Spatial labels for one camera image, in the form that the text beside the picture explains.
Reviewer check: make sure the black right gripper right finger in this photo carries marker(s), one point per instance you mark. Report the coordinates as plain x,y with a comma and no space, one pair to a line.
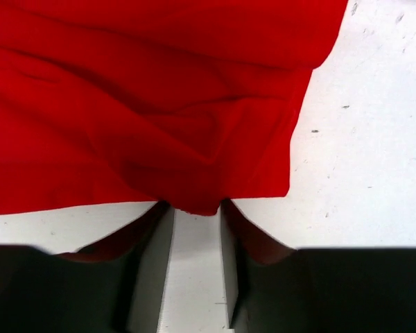
270,287

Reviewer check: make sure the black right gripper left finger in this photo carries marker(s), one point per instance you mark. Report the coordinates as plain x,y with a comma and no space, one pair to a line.
115,284

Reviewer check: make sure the red t shirt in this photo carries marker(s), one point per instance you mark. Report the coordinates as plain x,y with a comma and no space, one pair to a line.
190,102

